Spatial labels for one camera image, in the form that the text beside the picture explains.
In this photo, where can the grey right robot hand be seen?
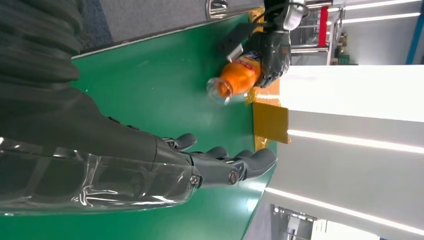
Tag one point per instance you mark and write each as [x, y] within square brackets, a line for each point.
[99, 165]

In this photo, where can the red pillar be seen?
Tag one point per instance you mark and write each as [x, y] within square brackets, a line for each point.
[323, 26]

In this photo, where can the yellow taped cardboard box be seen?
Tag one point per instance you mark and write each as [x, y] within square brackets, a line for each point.
[270, 122]

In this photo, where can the metal stanchion base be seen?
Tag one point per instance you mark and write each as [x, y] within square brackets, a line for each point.
[217, 8]

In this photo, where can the green table mat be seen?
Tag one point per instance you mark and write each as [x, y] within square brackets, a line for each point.
[165, 82]

